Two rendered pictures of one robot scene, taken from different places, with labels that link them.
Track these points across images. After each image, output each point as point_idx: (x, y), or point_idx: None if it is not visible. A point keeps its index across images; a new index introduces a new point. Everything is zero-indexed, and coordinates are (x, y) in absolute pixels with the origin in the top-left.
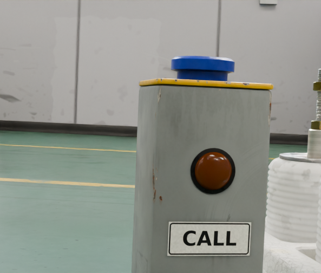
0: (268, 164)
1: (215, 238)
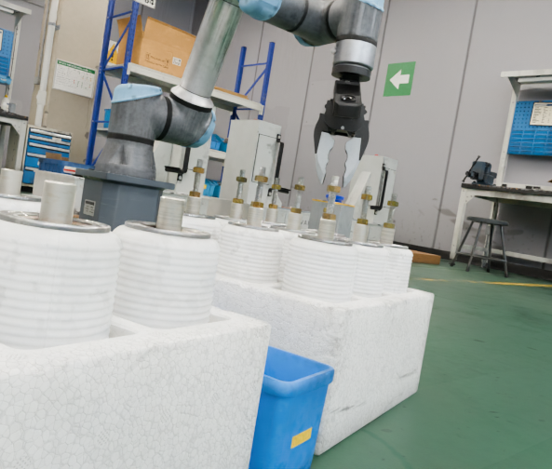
0: (309, 221)
1: None
